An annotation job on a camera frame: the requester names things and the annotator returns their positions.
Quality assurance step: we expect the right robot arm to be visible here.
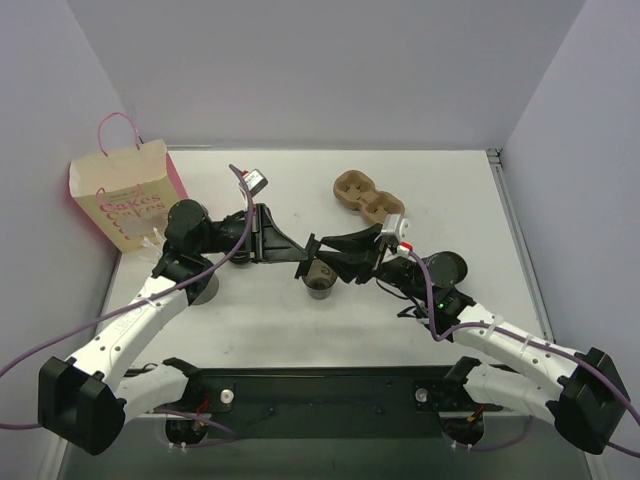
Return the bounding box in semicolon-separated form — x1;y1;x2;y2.
296;226;639;455

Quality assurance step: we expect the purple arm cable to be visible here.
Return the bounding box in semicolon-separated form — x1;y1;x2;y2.
0;164;259;431
407;249;640;451

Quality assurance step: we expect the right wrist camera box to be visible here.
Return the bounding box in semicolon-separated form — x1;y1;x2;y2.
379;214;410;253

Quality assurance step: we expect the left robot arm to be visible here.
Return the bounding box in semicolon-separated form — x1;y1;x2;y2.
37;200;308;455

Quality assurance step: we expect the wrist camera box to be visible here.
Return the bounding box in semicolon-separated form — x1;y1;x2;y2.
379;214;410;253
242;169;268;197

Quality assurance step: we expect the brown cardboard cup carrier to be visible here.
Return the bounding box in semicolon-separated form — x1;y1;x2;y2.
333;170;405;225

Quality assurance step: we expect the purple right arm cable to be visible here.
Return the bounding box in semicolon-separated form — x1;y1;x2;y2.
407;249;640;451

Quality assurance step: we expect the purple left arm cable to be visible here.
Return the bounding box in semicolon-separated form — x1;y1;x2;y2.
0;164;259;431

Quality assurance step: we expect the dark transparent coffee cup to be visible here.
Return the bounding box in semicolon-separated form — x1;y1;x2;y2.
302;259;337;300

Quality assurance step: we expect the pink and beige paper bag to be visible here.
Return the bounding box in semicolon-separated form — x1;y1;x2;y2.
69;122;188;253

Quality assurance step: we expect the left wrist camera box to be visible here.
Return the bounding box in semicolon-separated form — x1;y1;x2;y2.
242;169;268;197

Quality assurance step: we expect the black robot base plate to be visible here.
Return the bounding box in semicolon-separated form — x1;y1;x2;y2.
166;366;485;443

